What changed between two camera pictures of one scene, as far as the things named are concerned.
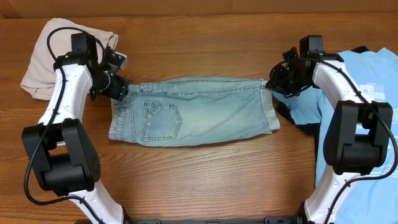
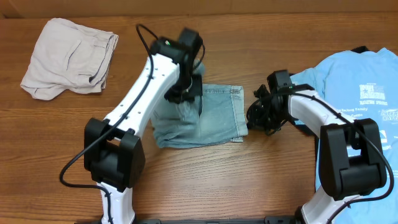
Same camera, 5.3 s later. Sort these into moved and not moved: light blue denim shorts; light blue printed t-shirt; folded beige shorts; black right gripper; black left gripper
Moved: black left gripper; black right gripper; light blue denim shorts
Not moved: folded beige shorts; light blue printed t-shirt
